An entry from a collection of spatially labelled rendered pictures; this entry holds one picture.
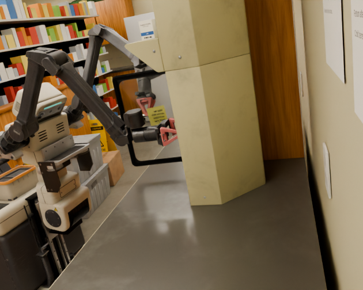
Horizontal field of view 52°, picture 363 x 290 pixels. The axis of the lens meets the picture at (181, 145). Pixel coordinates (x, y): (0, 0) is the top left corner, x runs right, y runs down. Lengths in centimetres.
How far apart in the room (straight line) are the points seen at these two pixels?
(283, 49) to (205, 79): 43
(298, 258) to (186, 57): 64
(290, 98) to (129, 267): 88
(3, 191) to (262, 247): 153
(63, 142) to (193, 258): 111
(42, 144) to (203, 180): 92
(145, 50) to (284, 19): 56
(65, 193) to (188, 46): 116
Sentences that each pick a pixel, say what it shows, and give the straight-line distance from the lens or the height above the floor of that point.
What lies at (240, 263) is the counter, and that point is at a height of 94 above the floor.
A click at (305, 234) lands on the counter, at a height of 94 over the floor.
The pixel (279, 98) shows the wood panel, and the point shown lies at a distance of 151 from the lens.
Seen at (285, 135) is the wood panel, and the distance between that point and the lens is 155.
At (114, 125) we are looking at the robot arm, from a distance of 141.
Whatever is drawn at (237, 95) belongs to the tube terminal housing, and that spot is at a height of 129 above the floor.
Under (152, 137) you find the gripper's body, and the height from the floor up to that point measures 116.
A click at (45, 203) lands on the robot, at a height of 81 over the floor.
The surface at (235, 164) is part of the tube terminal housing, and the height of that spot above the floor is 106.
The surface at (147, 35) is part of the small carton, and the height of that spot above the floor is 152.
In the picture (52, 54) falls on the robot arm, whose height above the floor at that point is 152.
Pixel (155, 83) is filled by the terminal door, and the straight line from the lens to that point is 150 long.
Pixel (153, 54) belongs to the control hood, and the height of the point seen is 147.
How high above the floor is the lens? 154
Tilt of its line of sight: 18 degrees down
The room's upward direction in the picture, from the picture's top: 11 degrees counter-clockwise
